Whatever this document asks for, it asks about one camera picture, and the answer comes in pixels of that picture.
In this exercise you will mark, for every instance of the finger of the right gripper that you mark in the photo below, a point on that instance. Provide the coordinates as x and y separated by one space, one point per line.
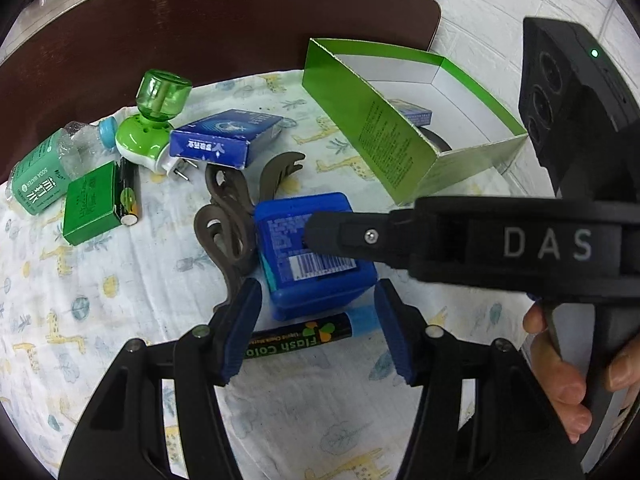
384 238

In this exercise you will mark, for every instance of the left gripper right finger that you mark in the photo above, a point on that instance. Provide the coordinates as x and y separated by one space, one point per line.
482 413

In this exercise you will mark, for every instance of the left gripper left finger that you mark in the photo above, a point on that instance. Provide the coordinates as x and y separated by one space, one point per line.
121 433

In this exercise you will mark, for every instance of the blue plastic box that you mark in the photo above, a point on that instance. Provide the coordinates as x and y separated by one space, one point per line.
302 283

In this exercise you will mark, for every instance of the person's right hand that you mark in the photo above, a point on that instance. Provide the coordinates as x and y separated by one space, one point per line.
565 386

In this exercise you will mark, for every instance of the green cardboard box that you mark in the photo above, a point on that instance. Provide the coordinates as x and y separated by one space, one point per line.
470 132

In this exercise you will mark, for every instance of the red blue card pack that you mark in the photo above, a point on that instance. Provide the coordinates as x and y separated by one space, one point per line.
416 114

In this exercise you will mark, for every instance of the black flash color marker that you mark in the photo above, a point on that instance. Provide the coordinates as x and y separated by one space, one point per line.
299 336

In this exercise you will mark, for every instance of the blue flat carton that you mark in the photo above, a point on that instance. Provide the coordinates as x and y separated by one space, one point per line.
233 138

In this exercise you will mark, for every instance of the giraffe print cloth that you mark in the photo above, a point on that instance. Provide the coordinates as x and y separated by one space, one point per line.
337 411

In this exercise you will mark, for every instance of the small green carton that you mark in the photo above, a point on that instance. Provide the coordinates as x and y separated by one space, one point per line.
91 206

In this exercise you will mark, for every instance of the black green battery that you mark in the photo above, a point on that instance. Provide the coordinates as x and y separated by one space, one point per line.
128 205

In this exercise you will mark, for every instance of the green mosquito repellent plug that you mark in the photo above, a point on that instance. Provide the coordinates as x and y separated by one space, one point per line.
144 137

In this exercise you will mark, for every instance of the green label water bottle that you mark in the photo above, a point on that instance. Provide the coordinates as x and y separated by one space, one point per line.
43 176

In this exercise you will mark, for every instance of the dark wooden board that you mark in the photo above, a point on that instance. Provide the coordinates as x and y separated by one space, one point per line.
89 61

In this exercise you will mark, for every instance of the black tracking camera right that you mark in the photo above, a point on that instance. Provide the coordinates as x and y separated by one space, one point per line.
579 113

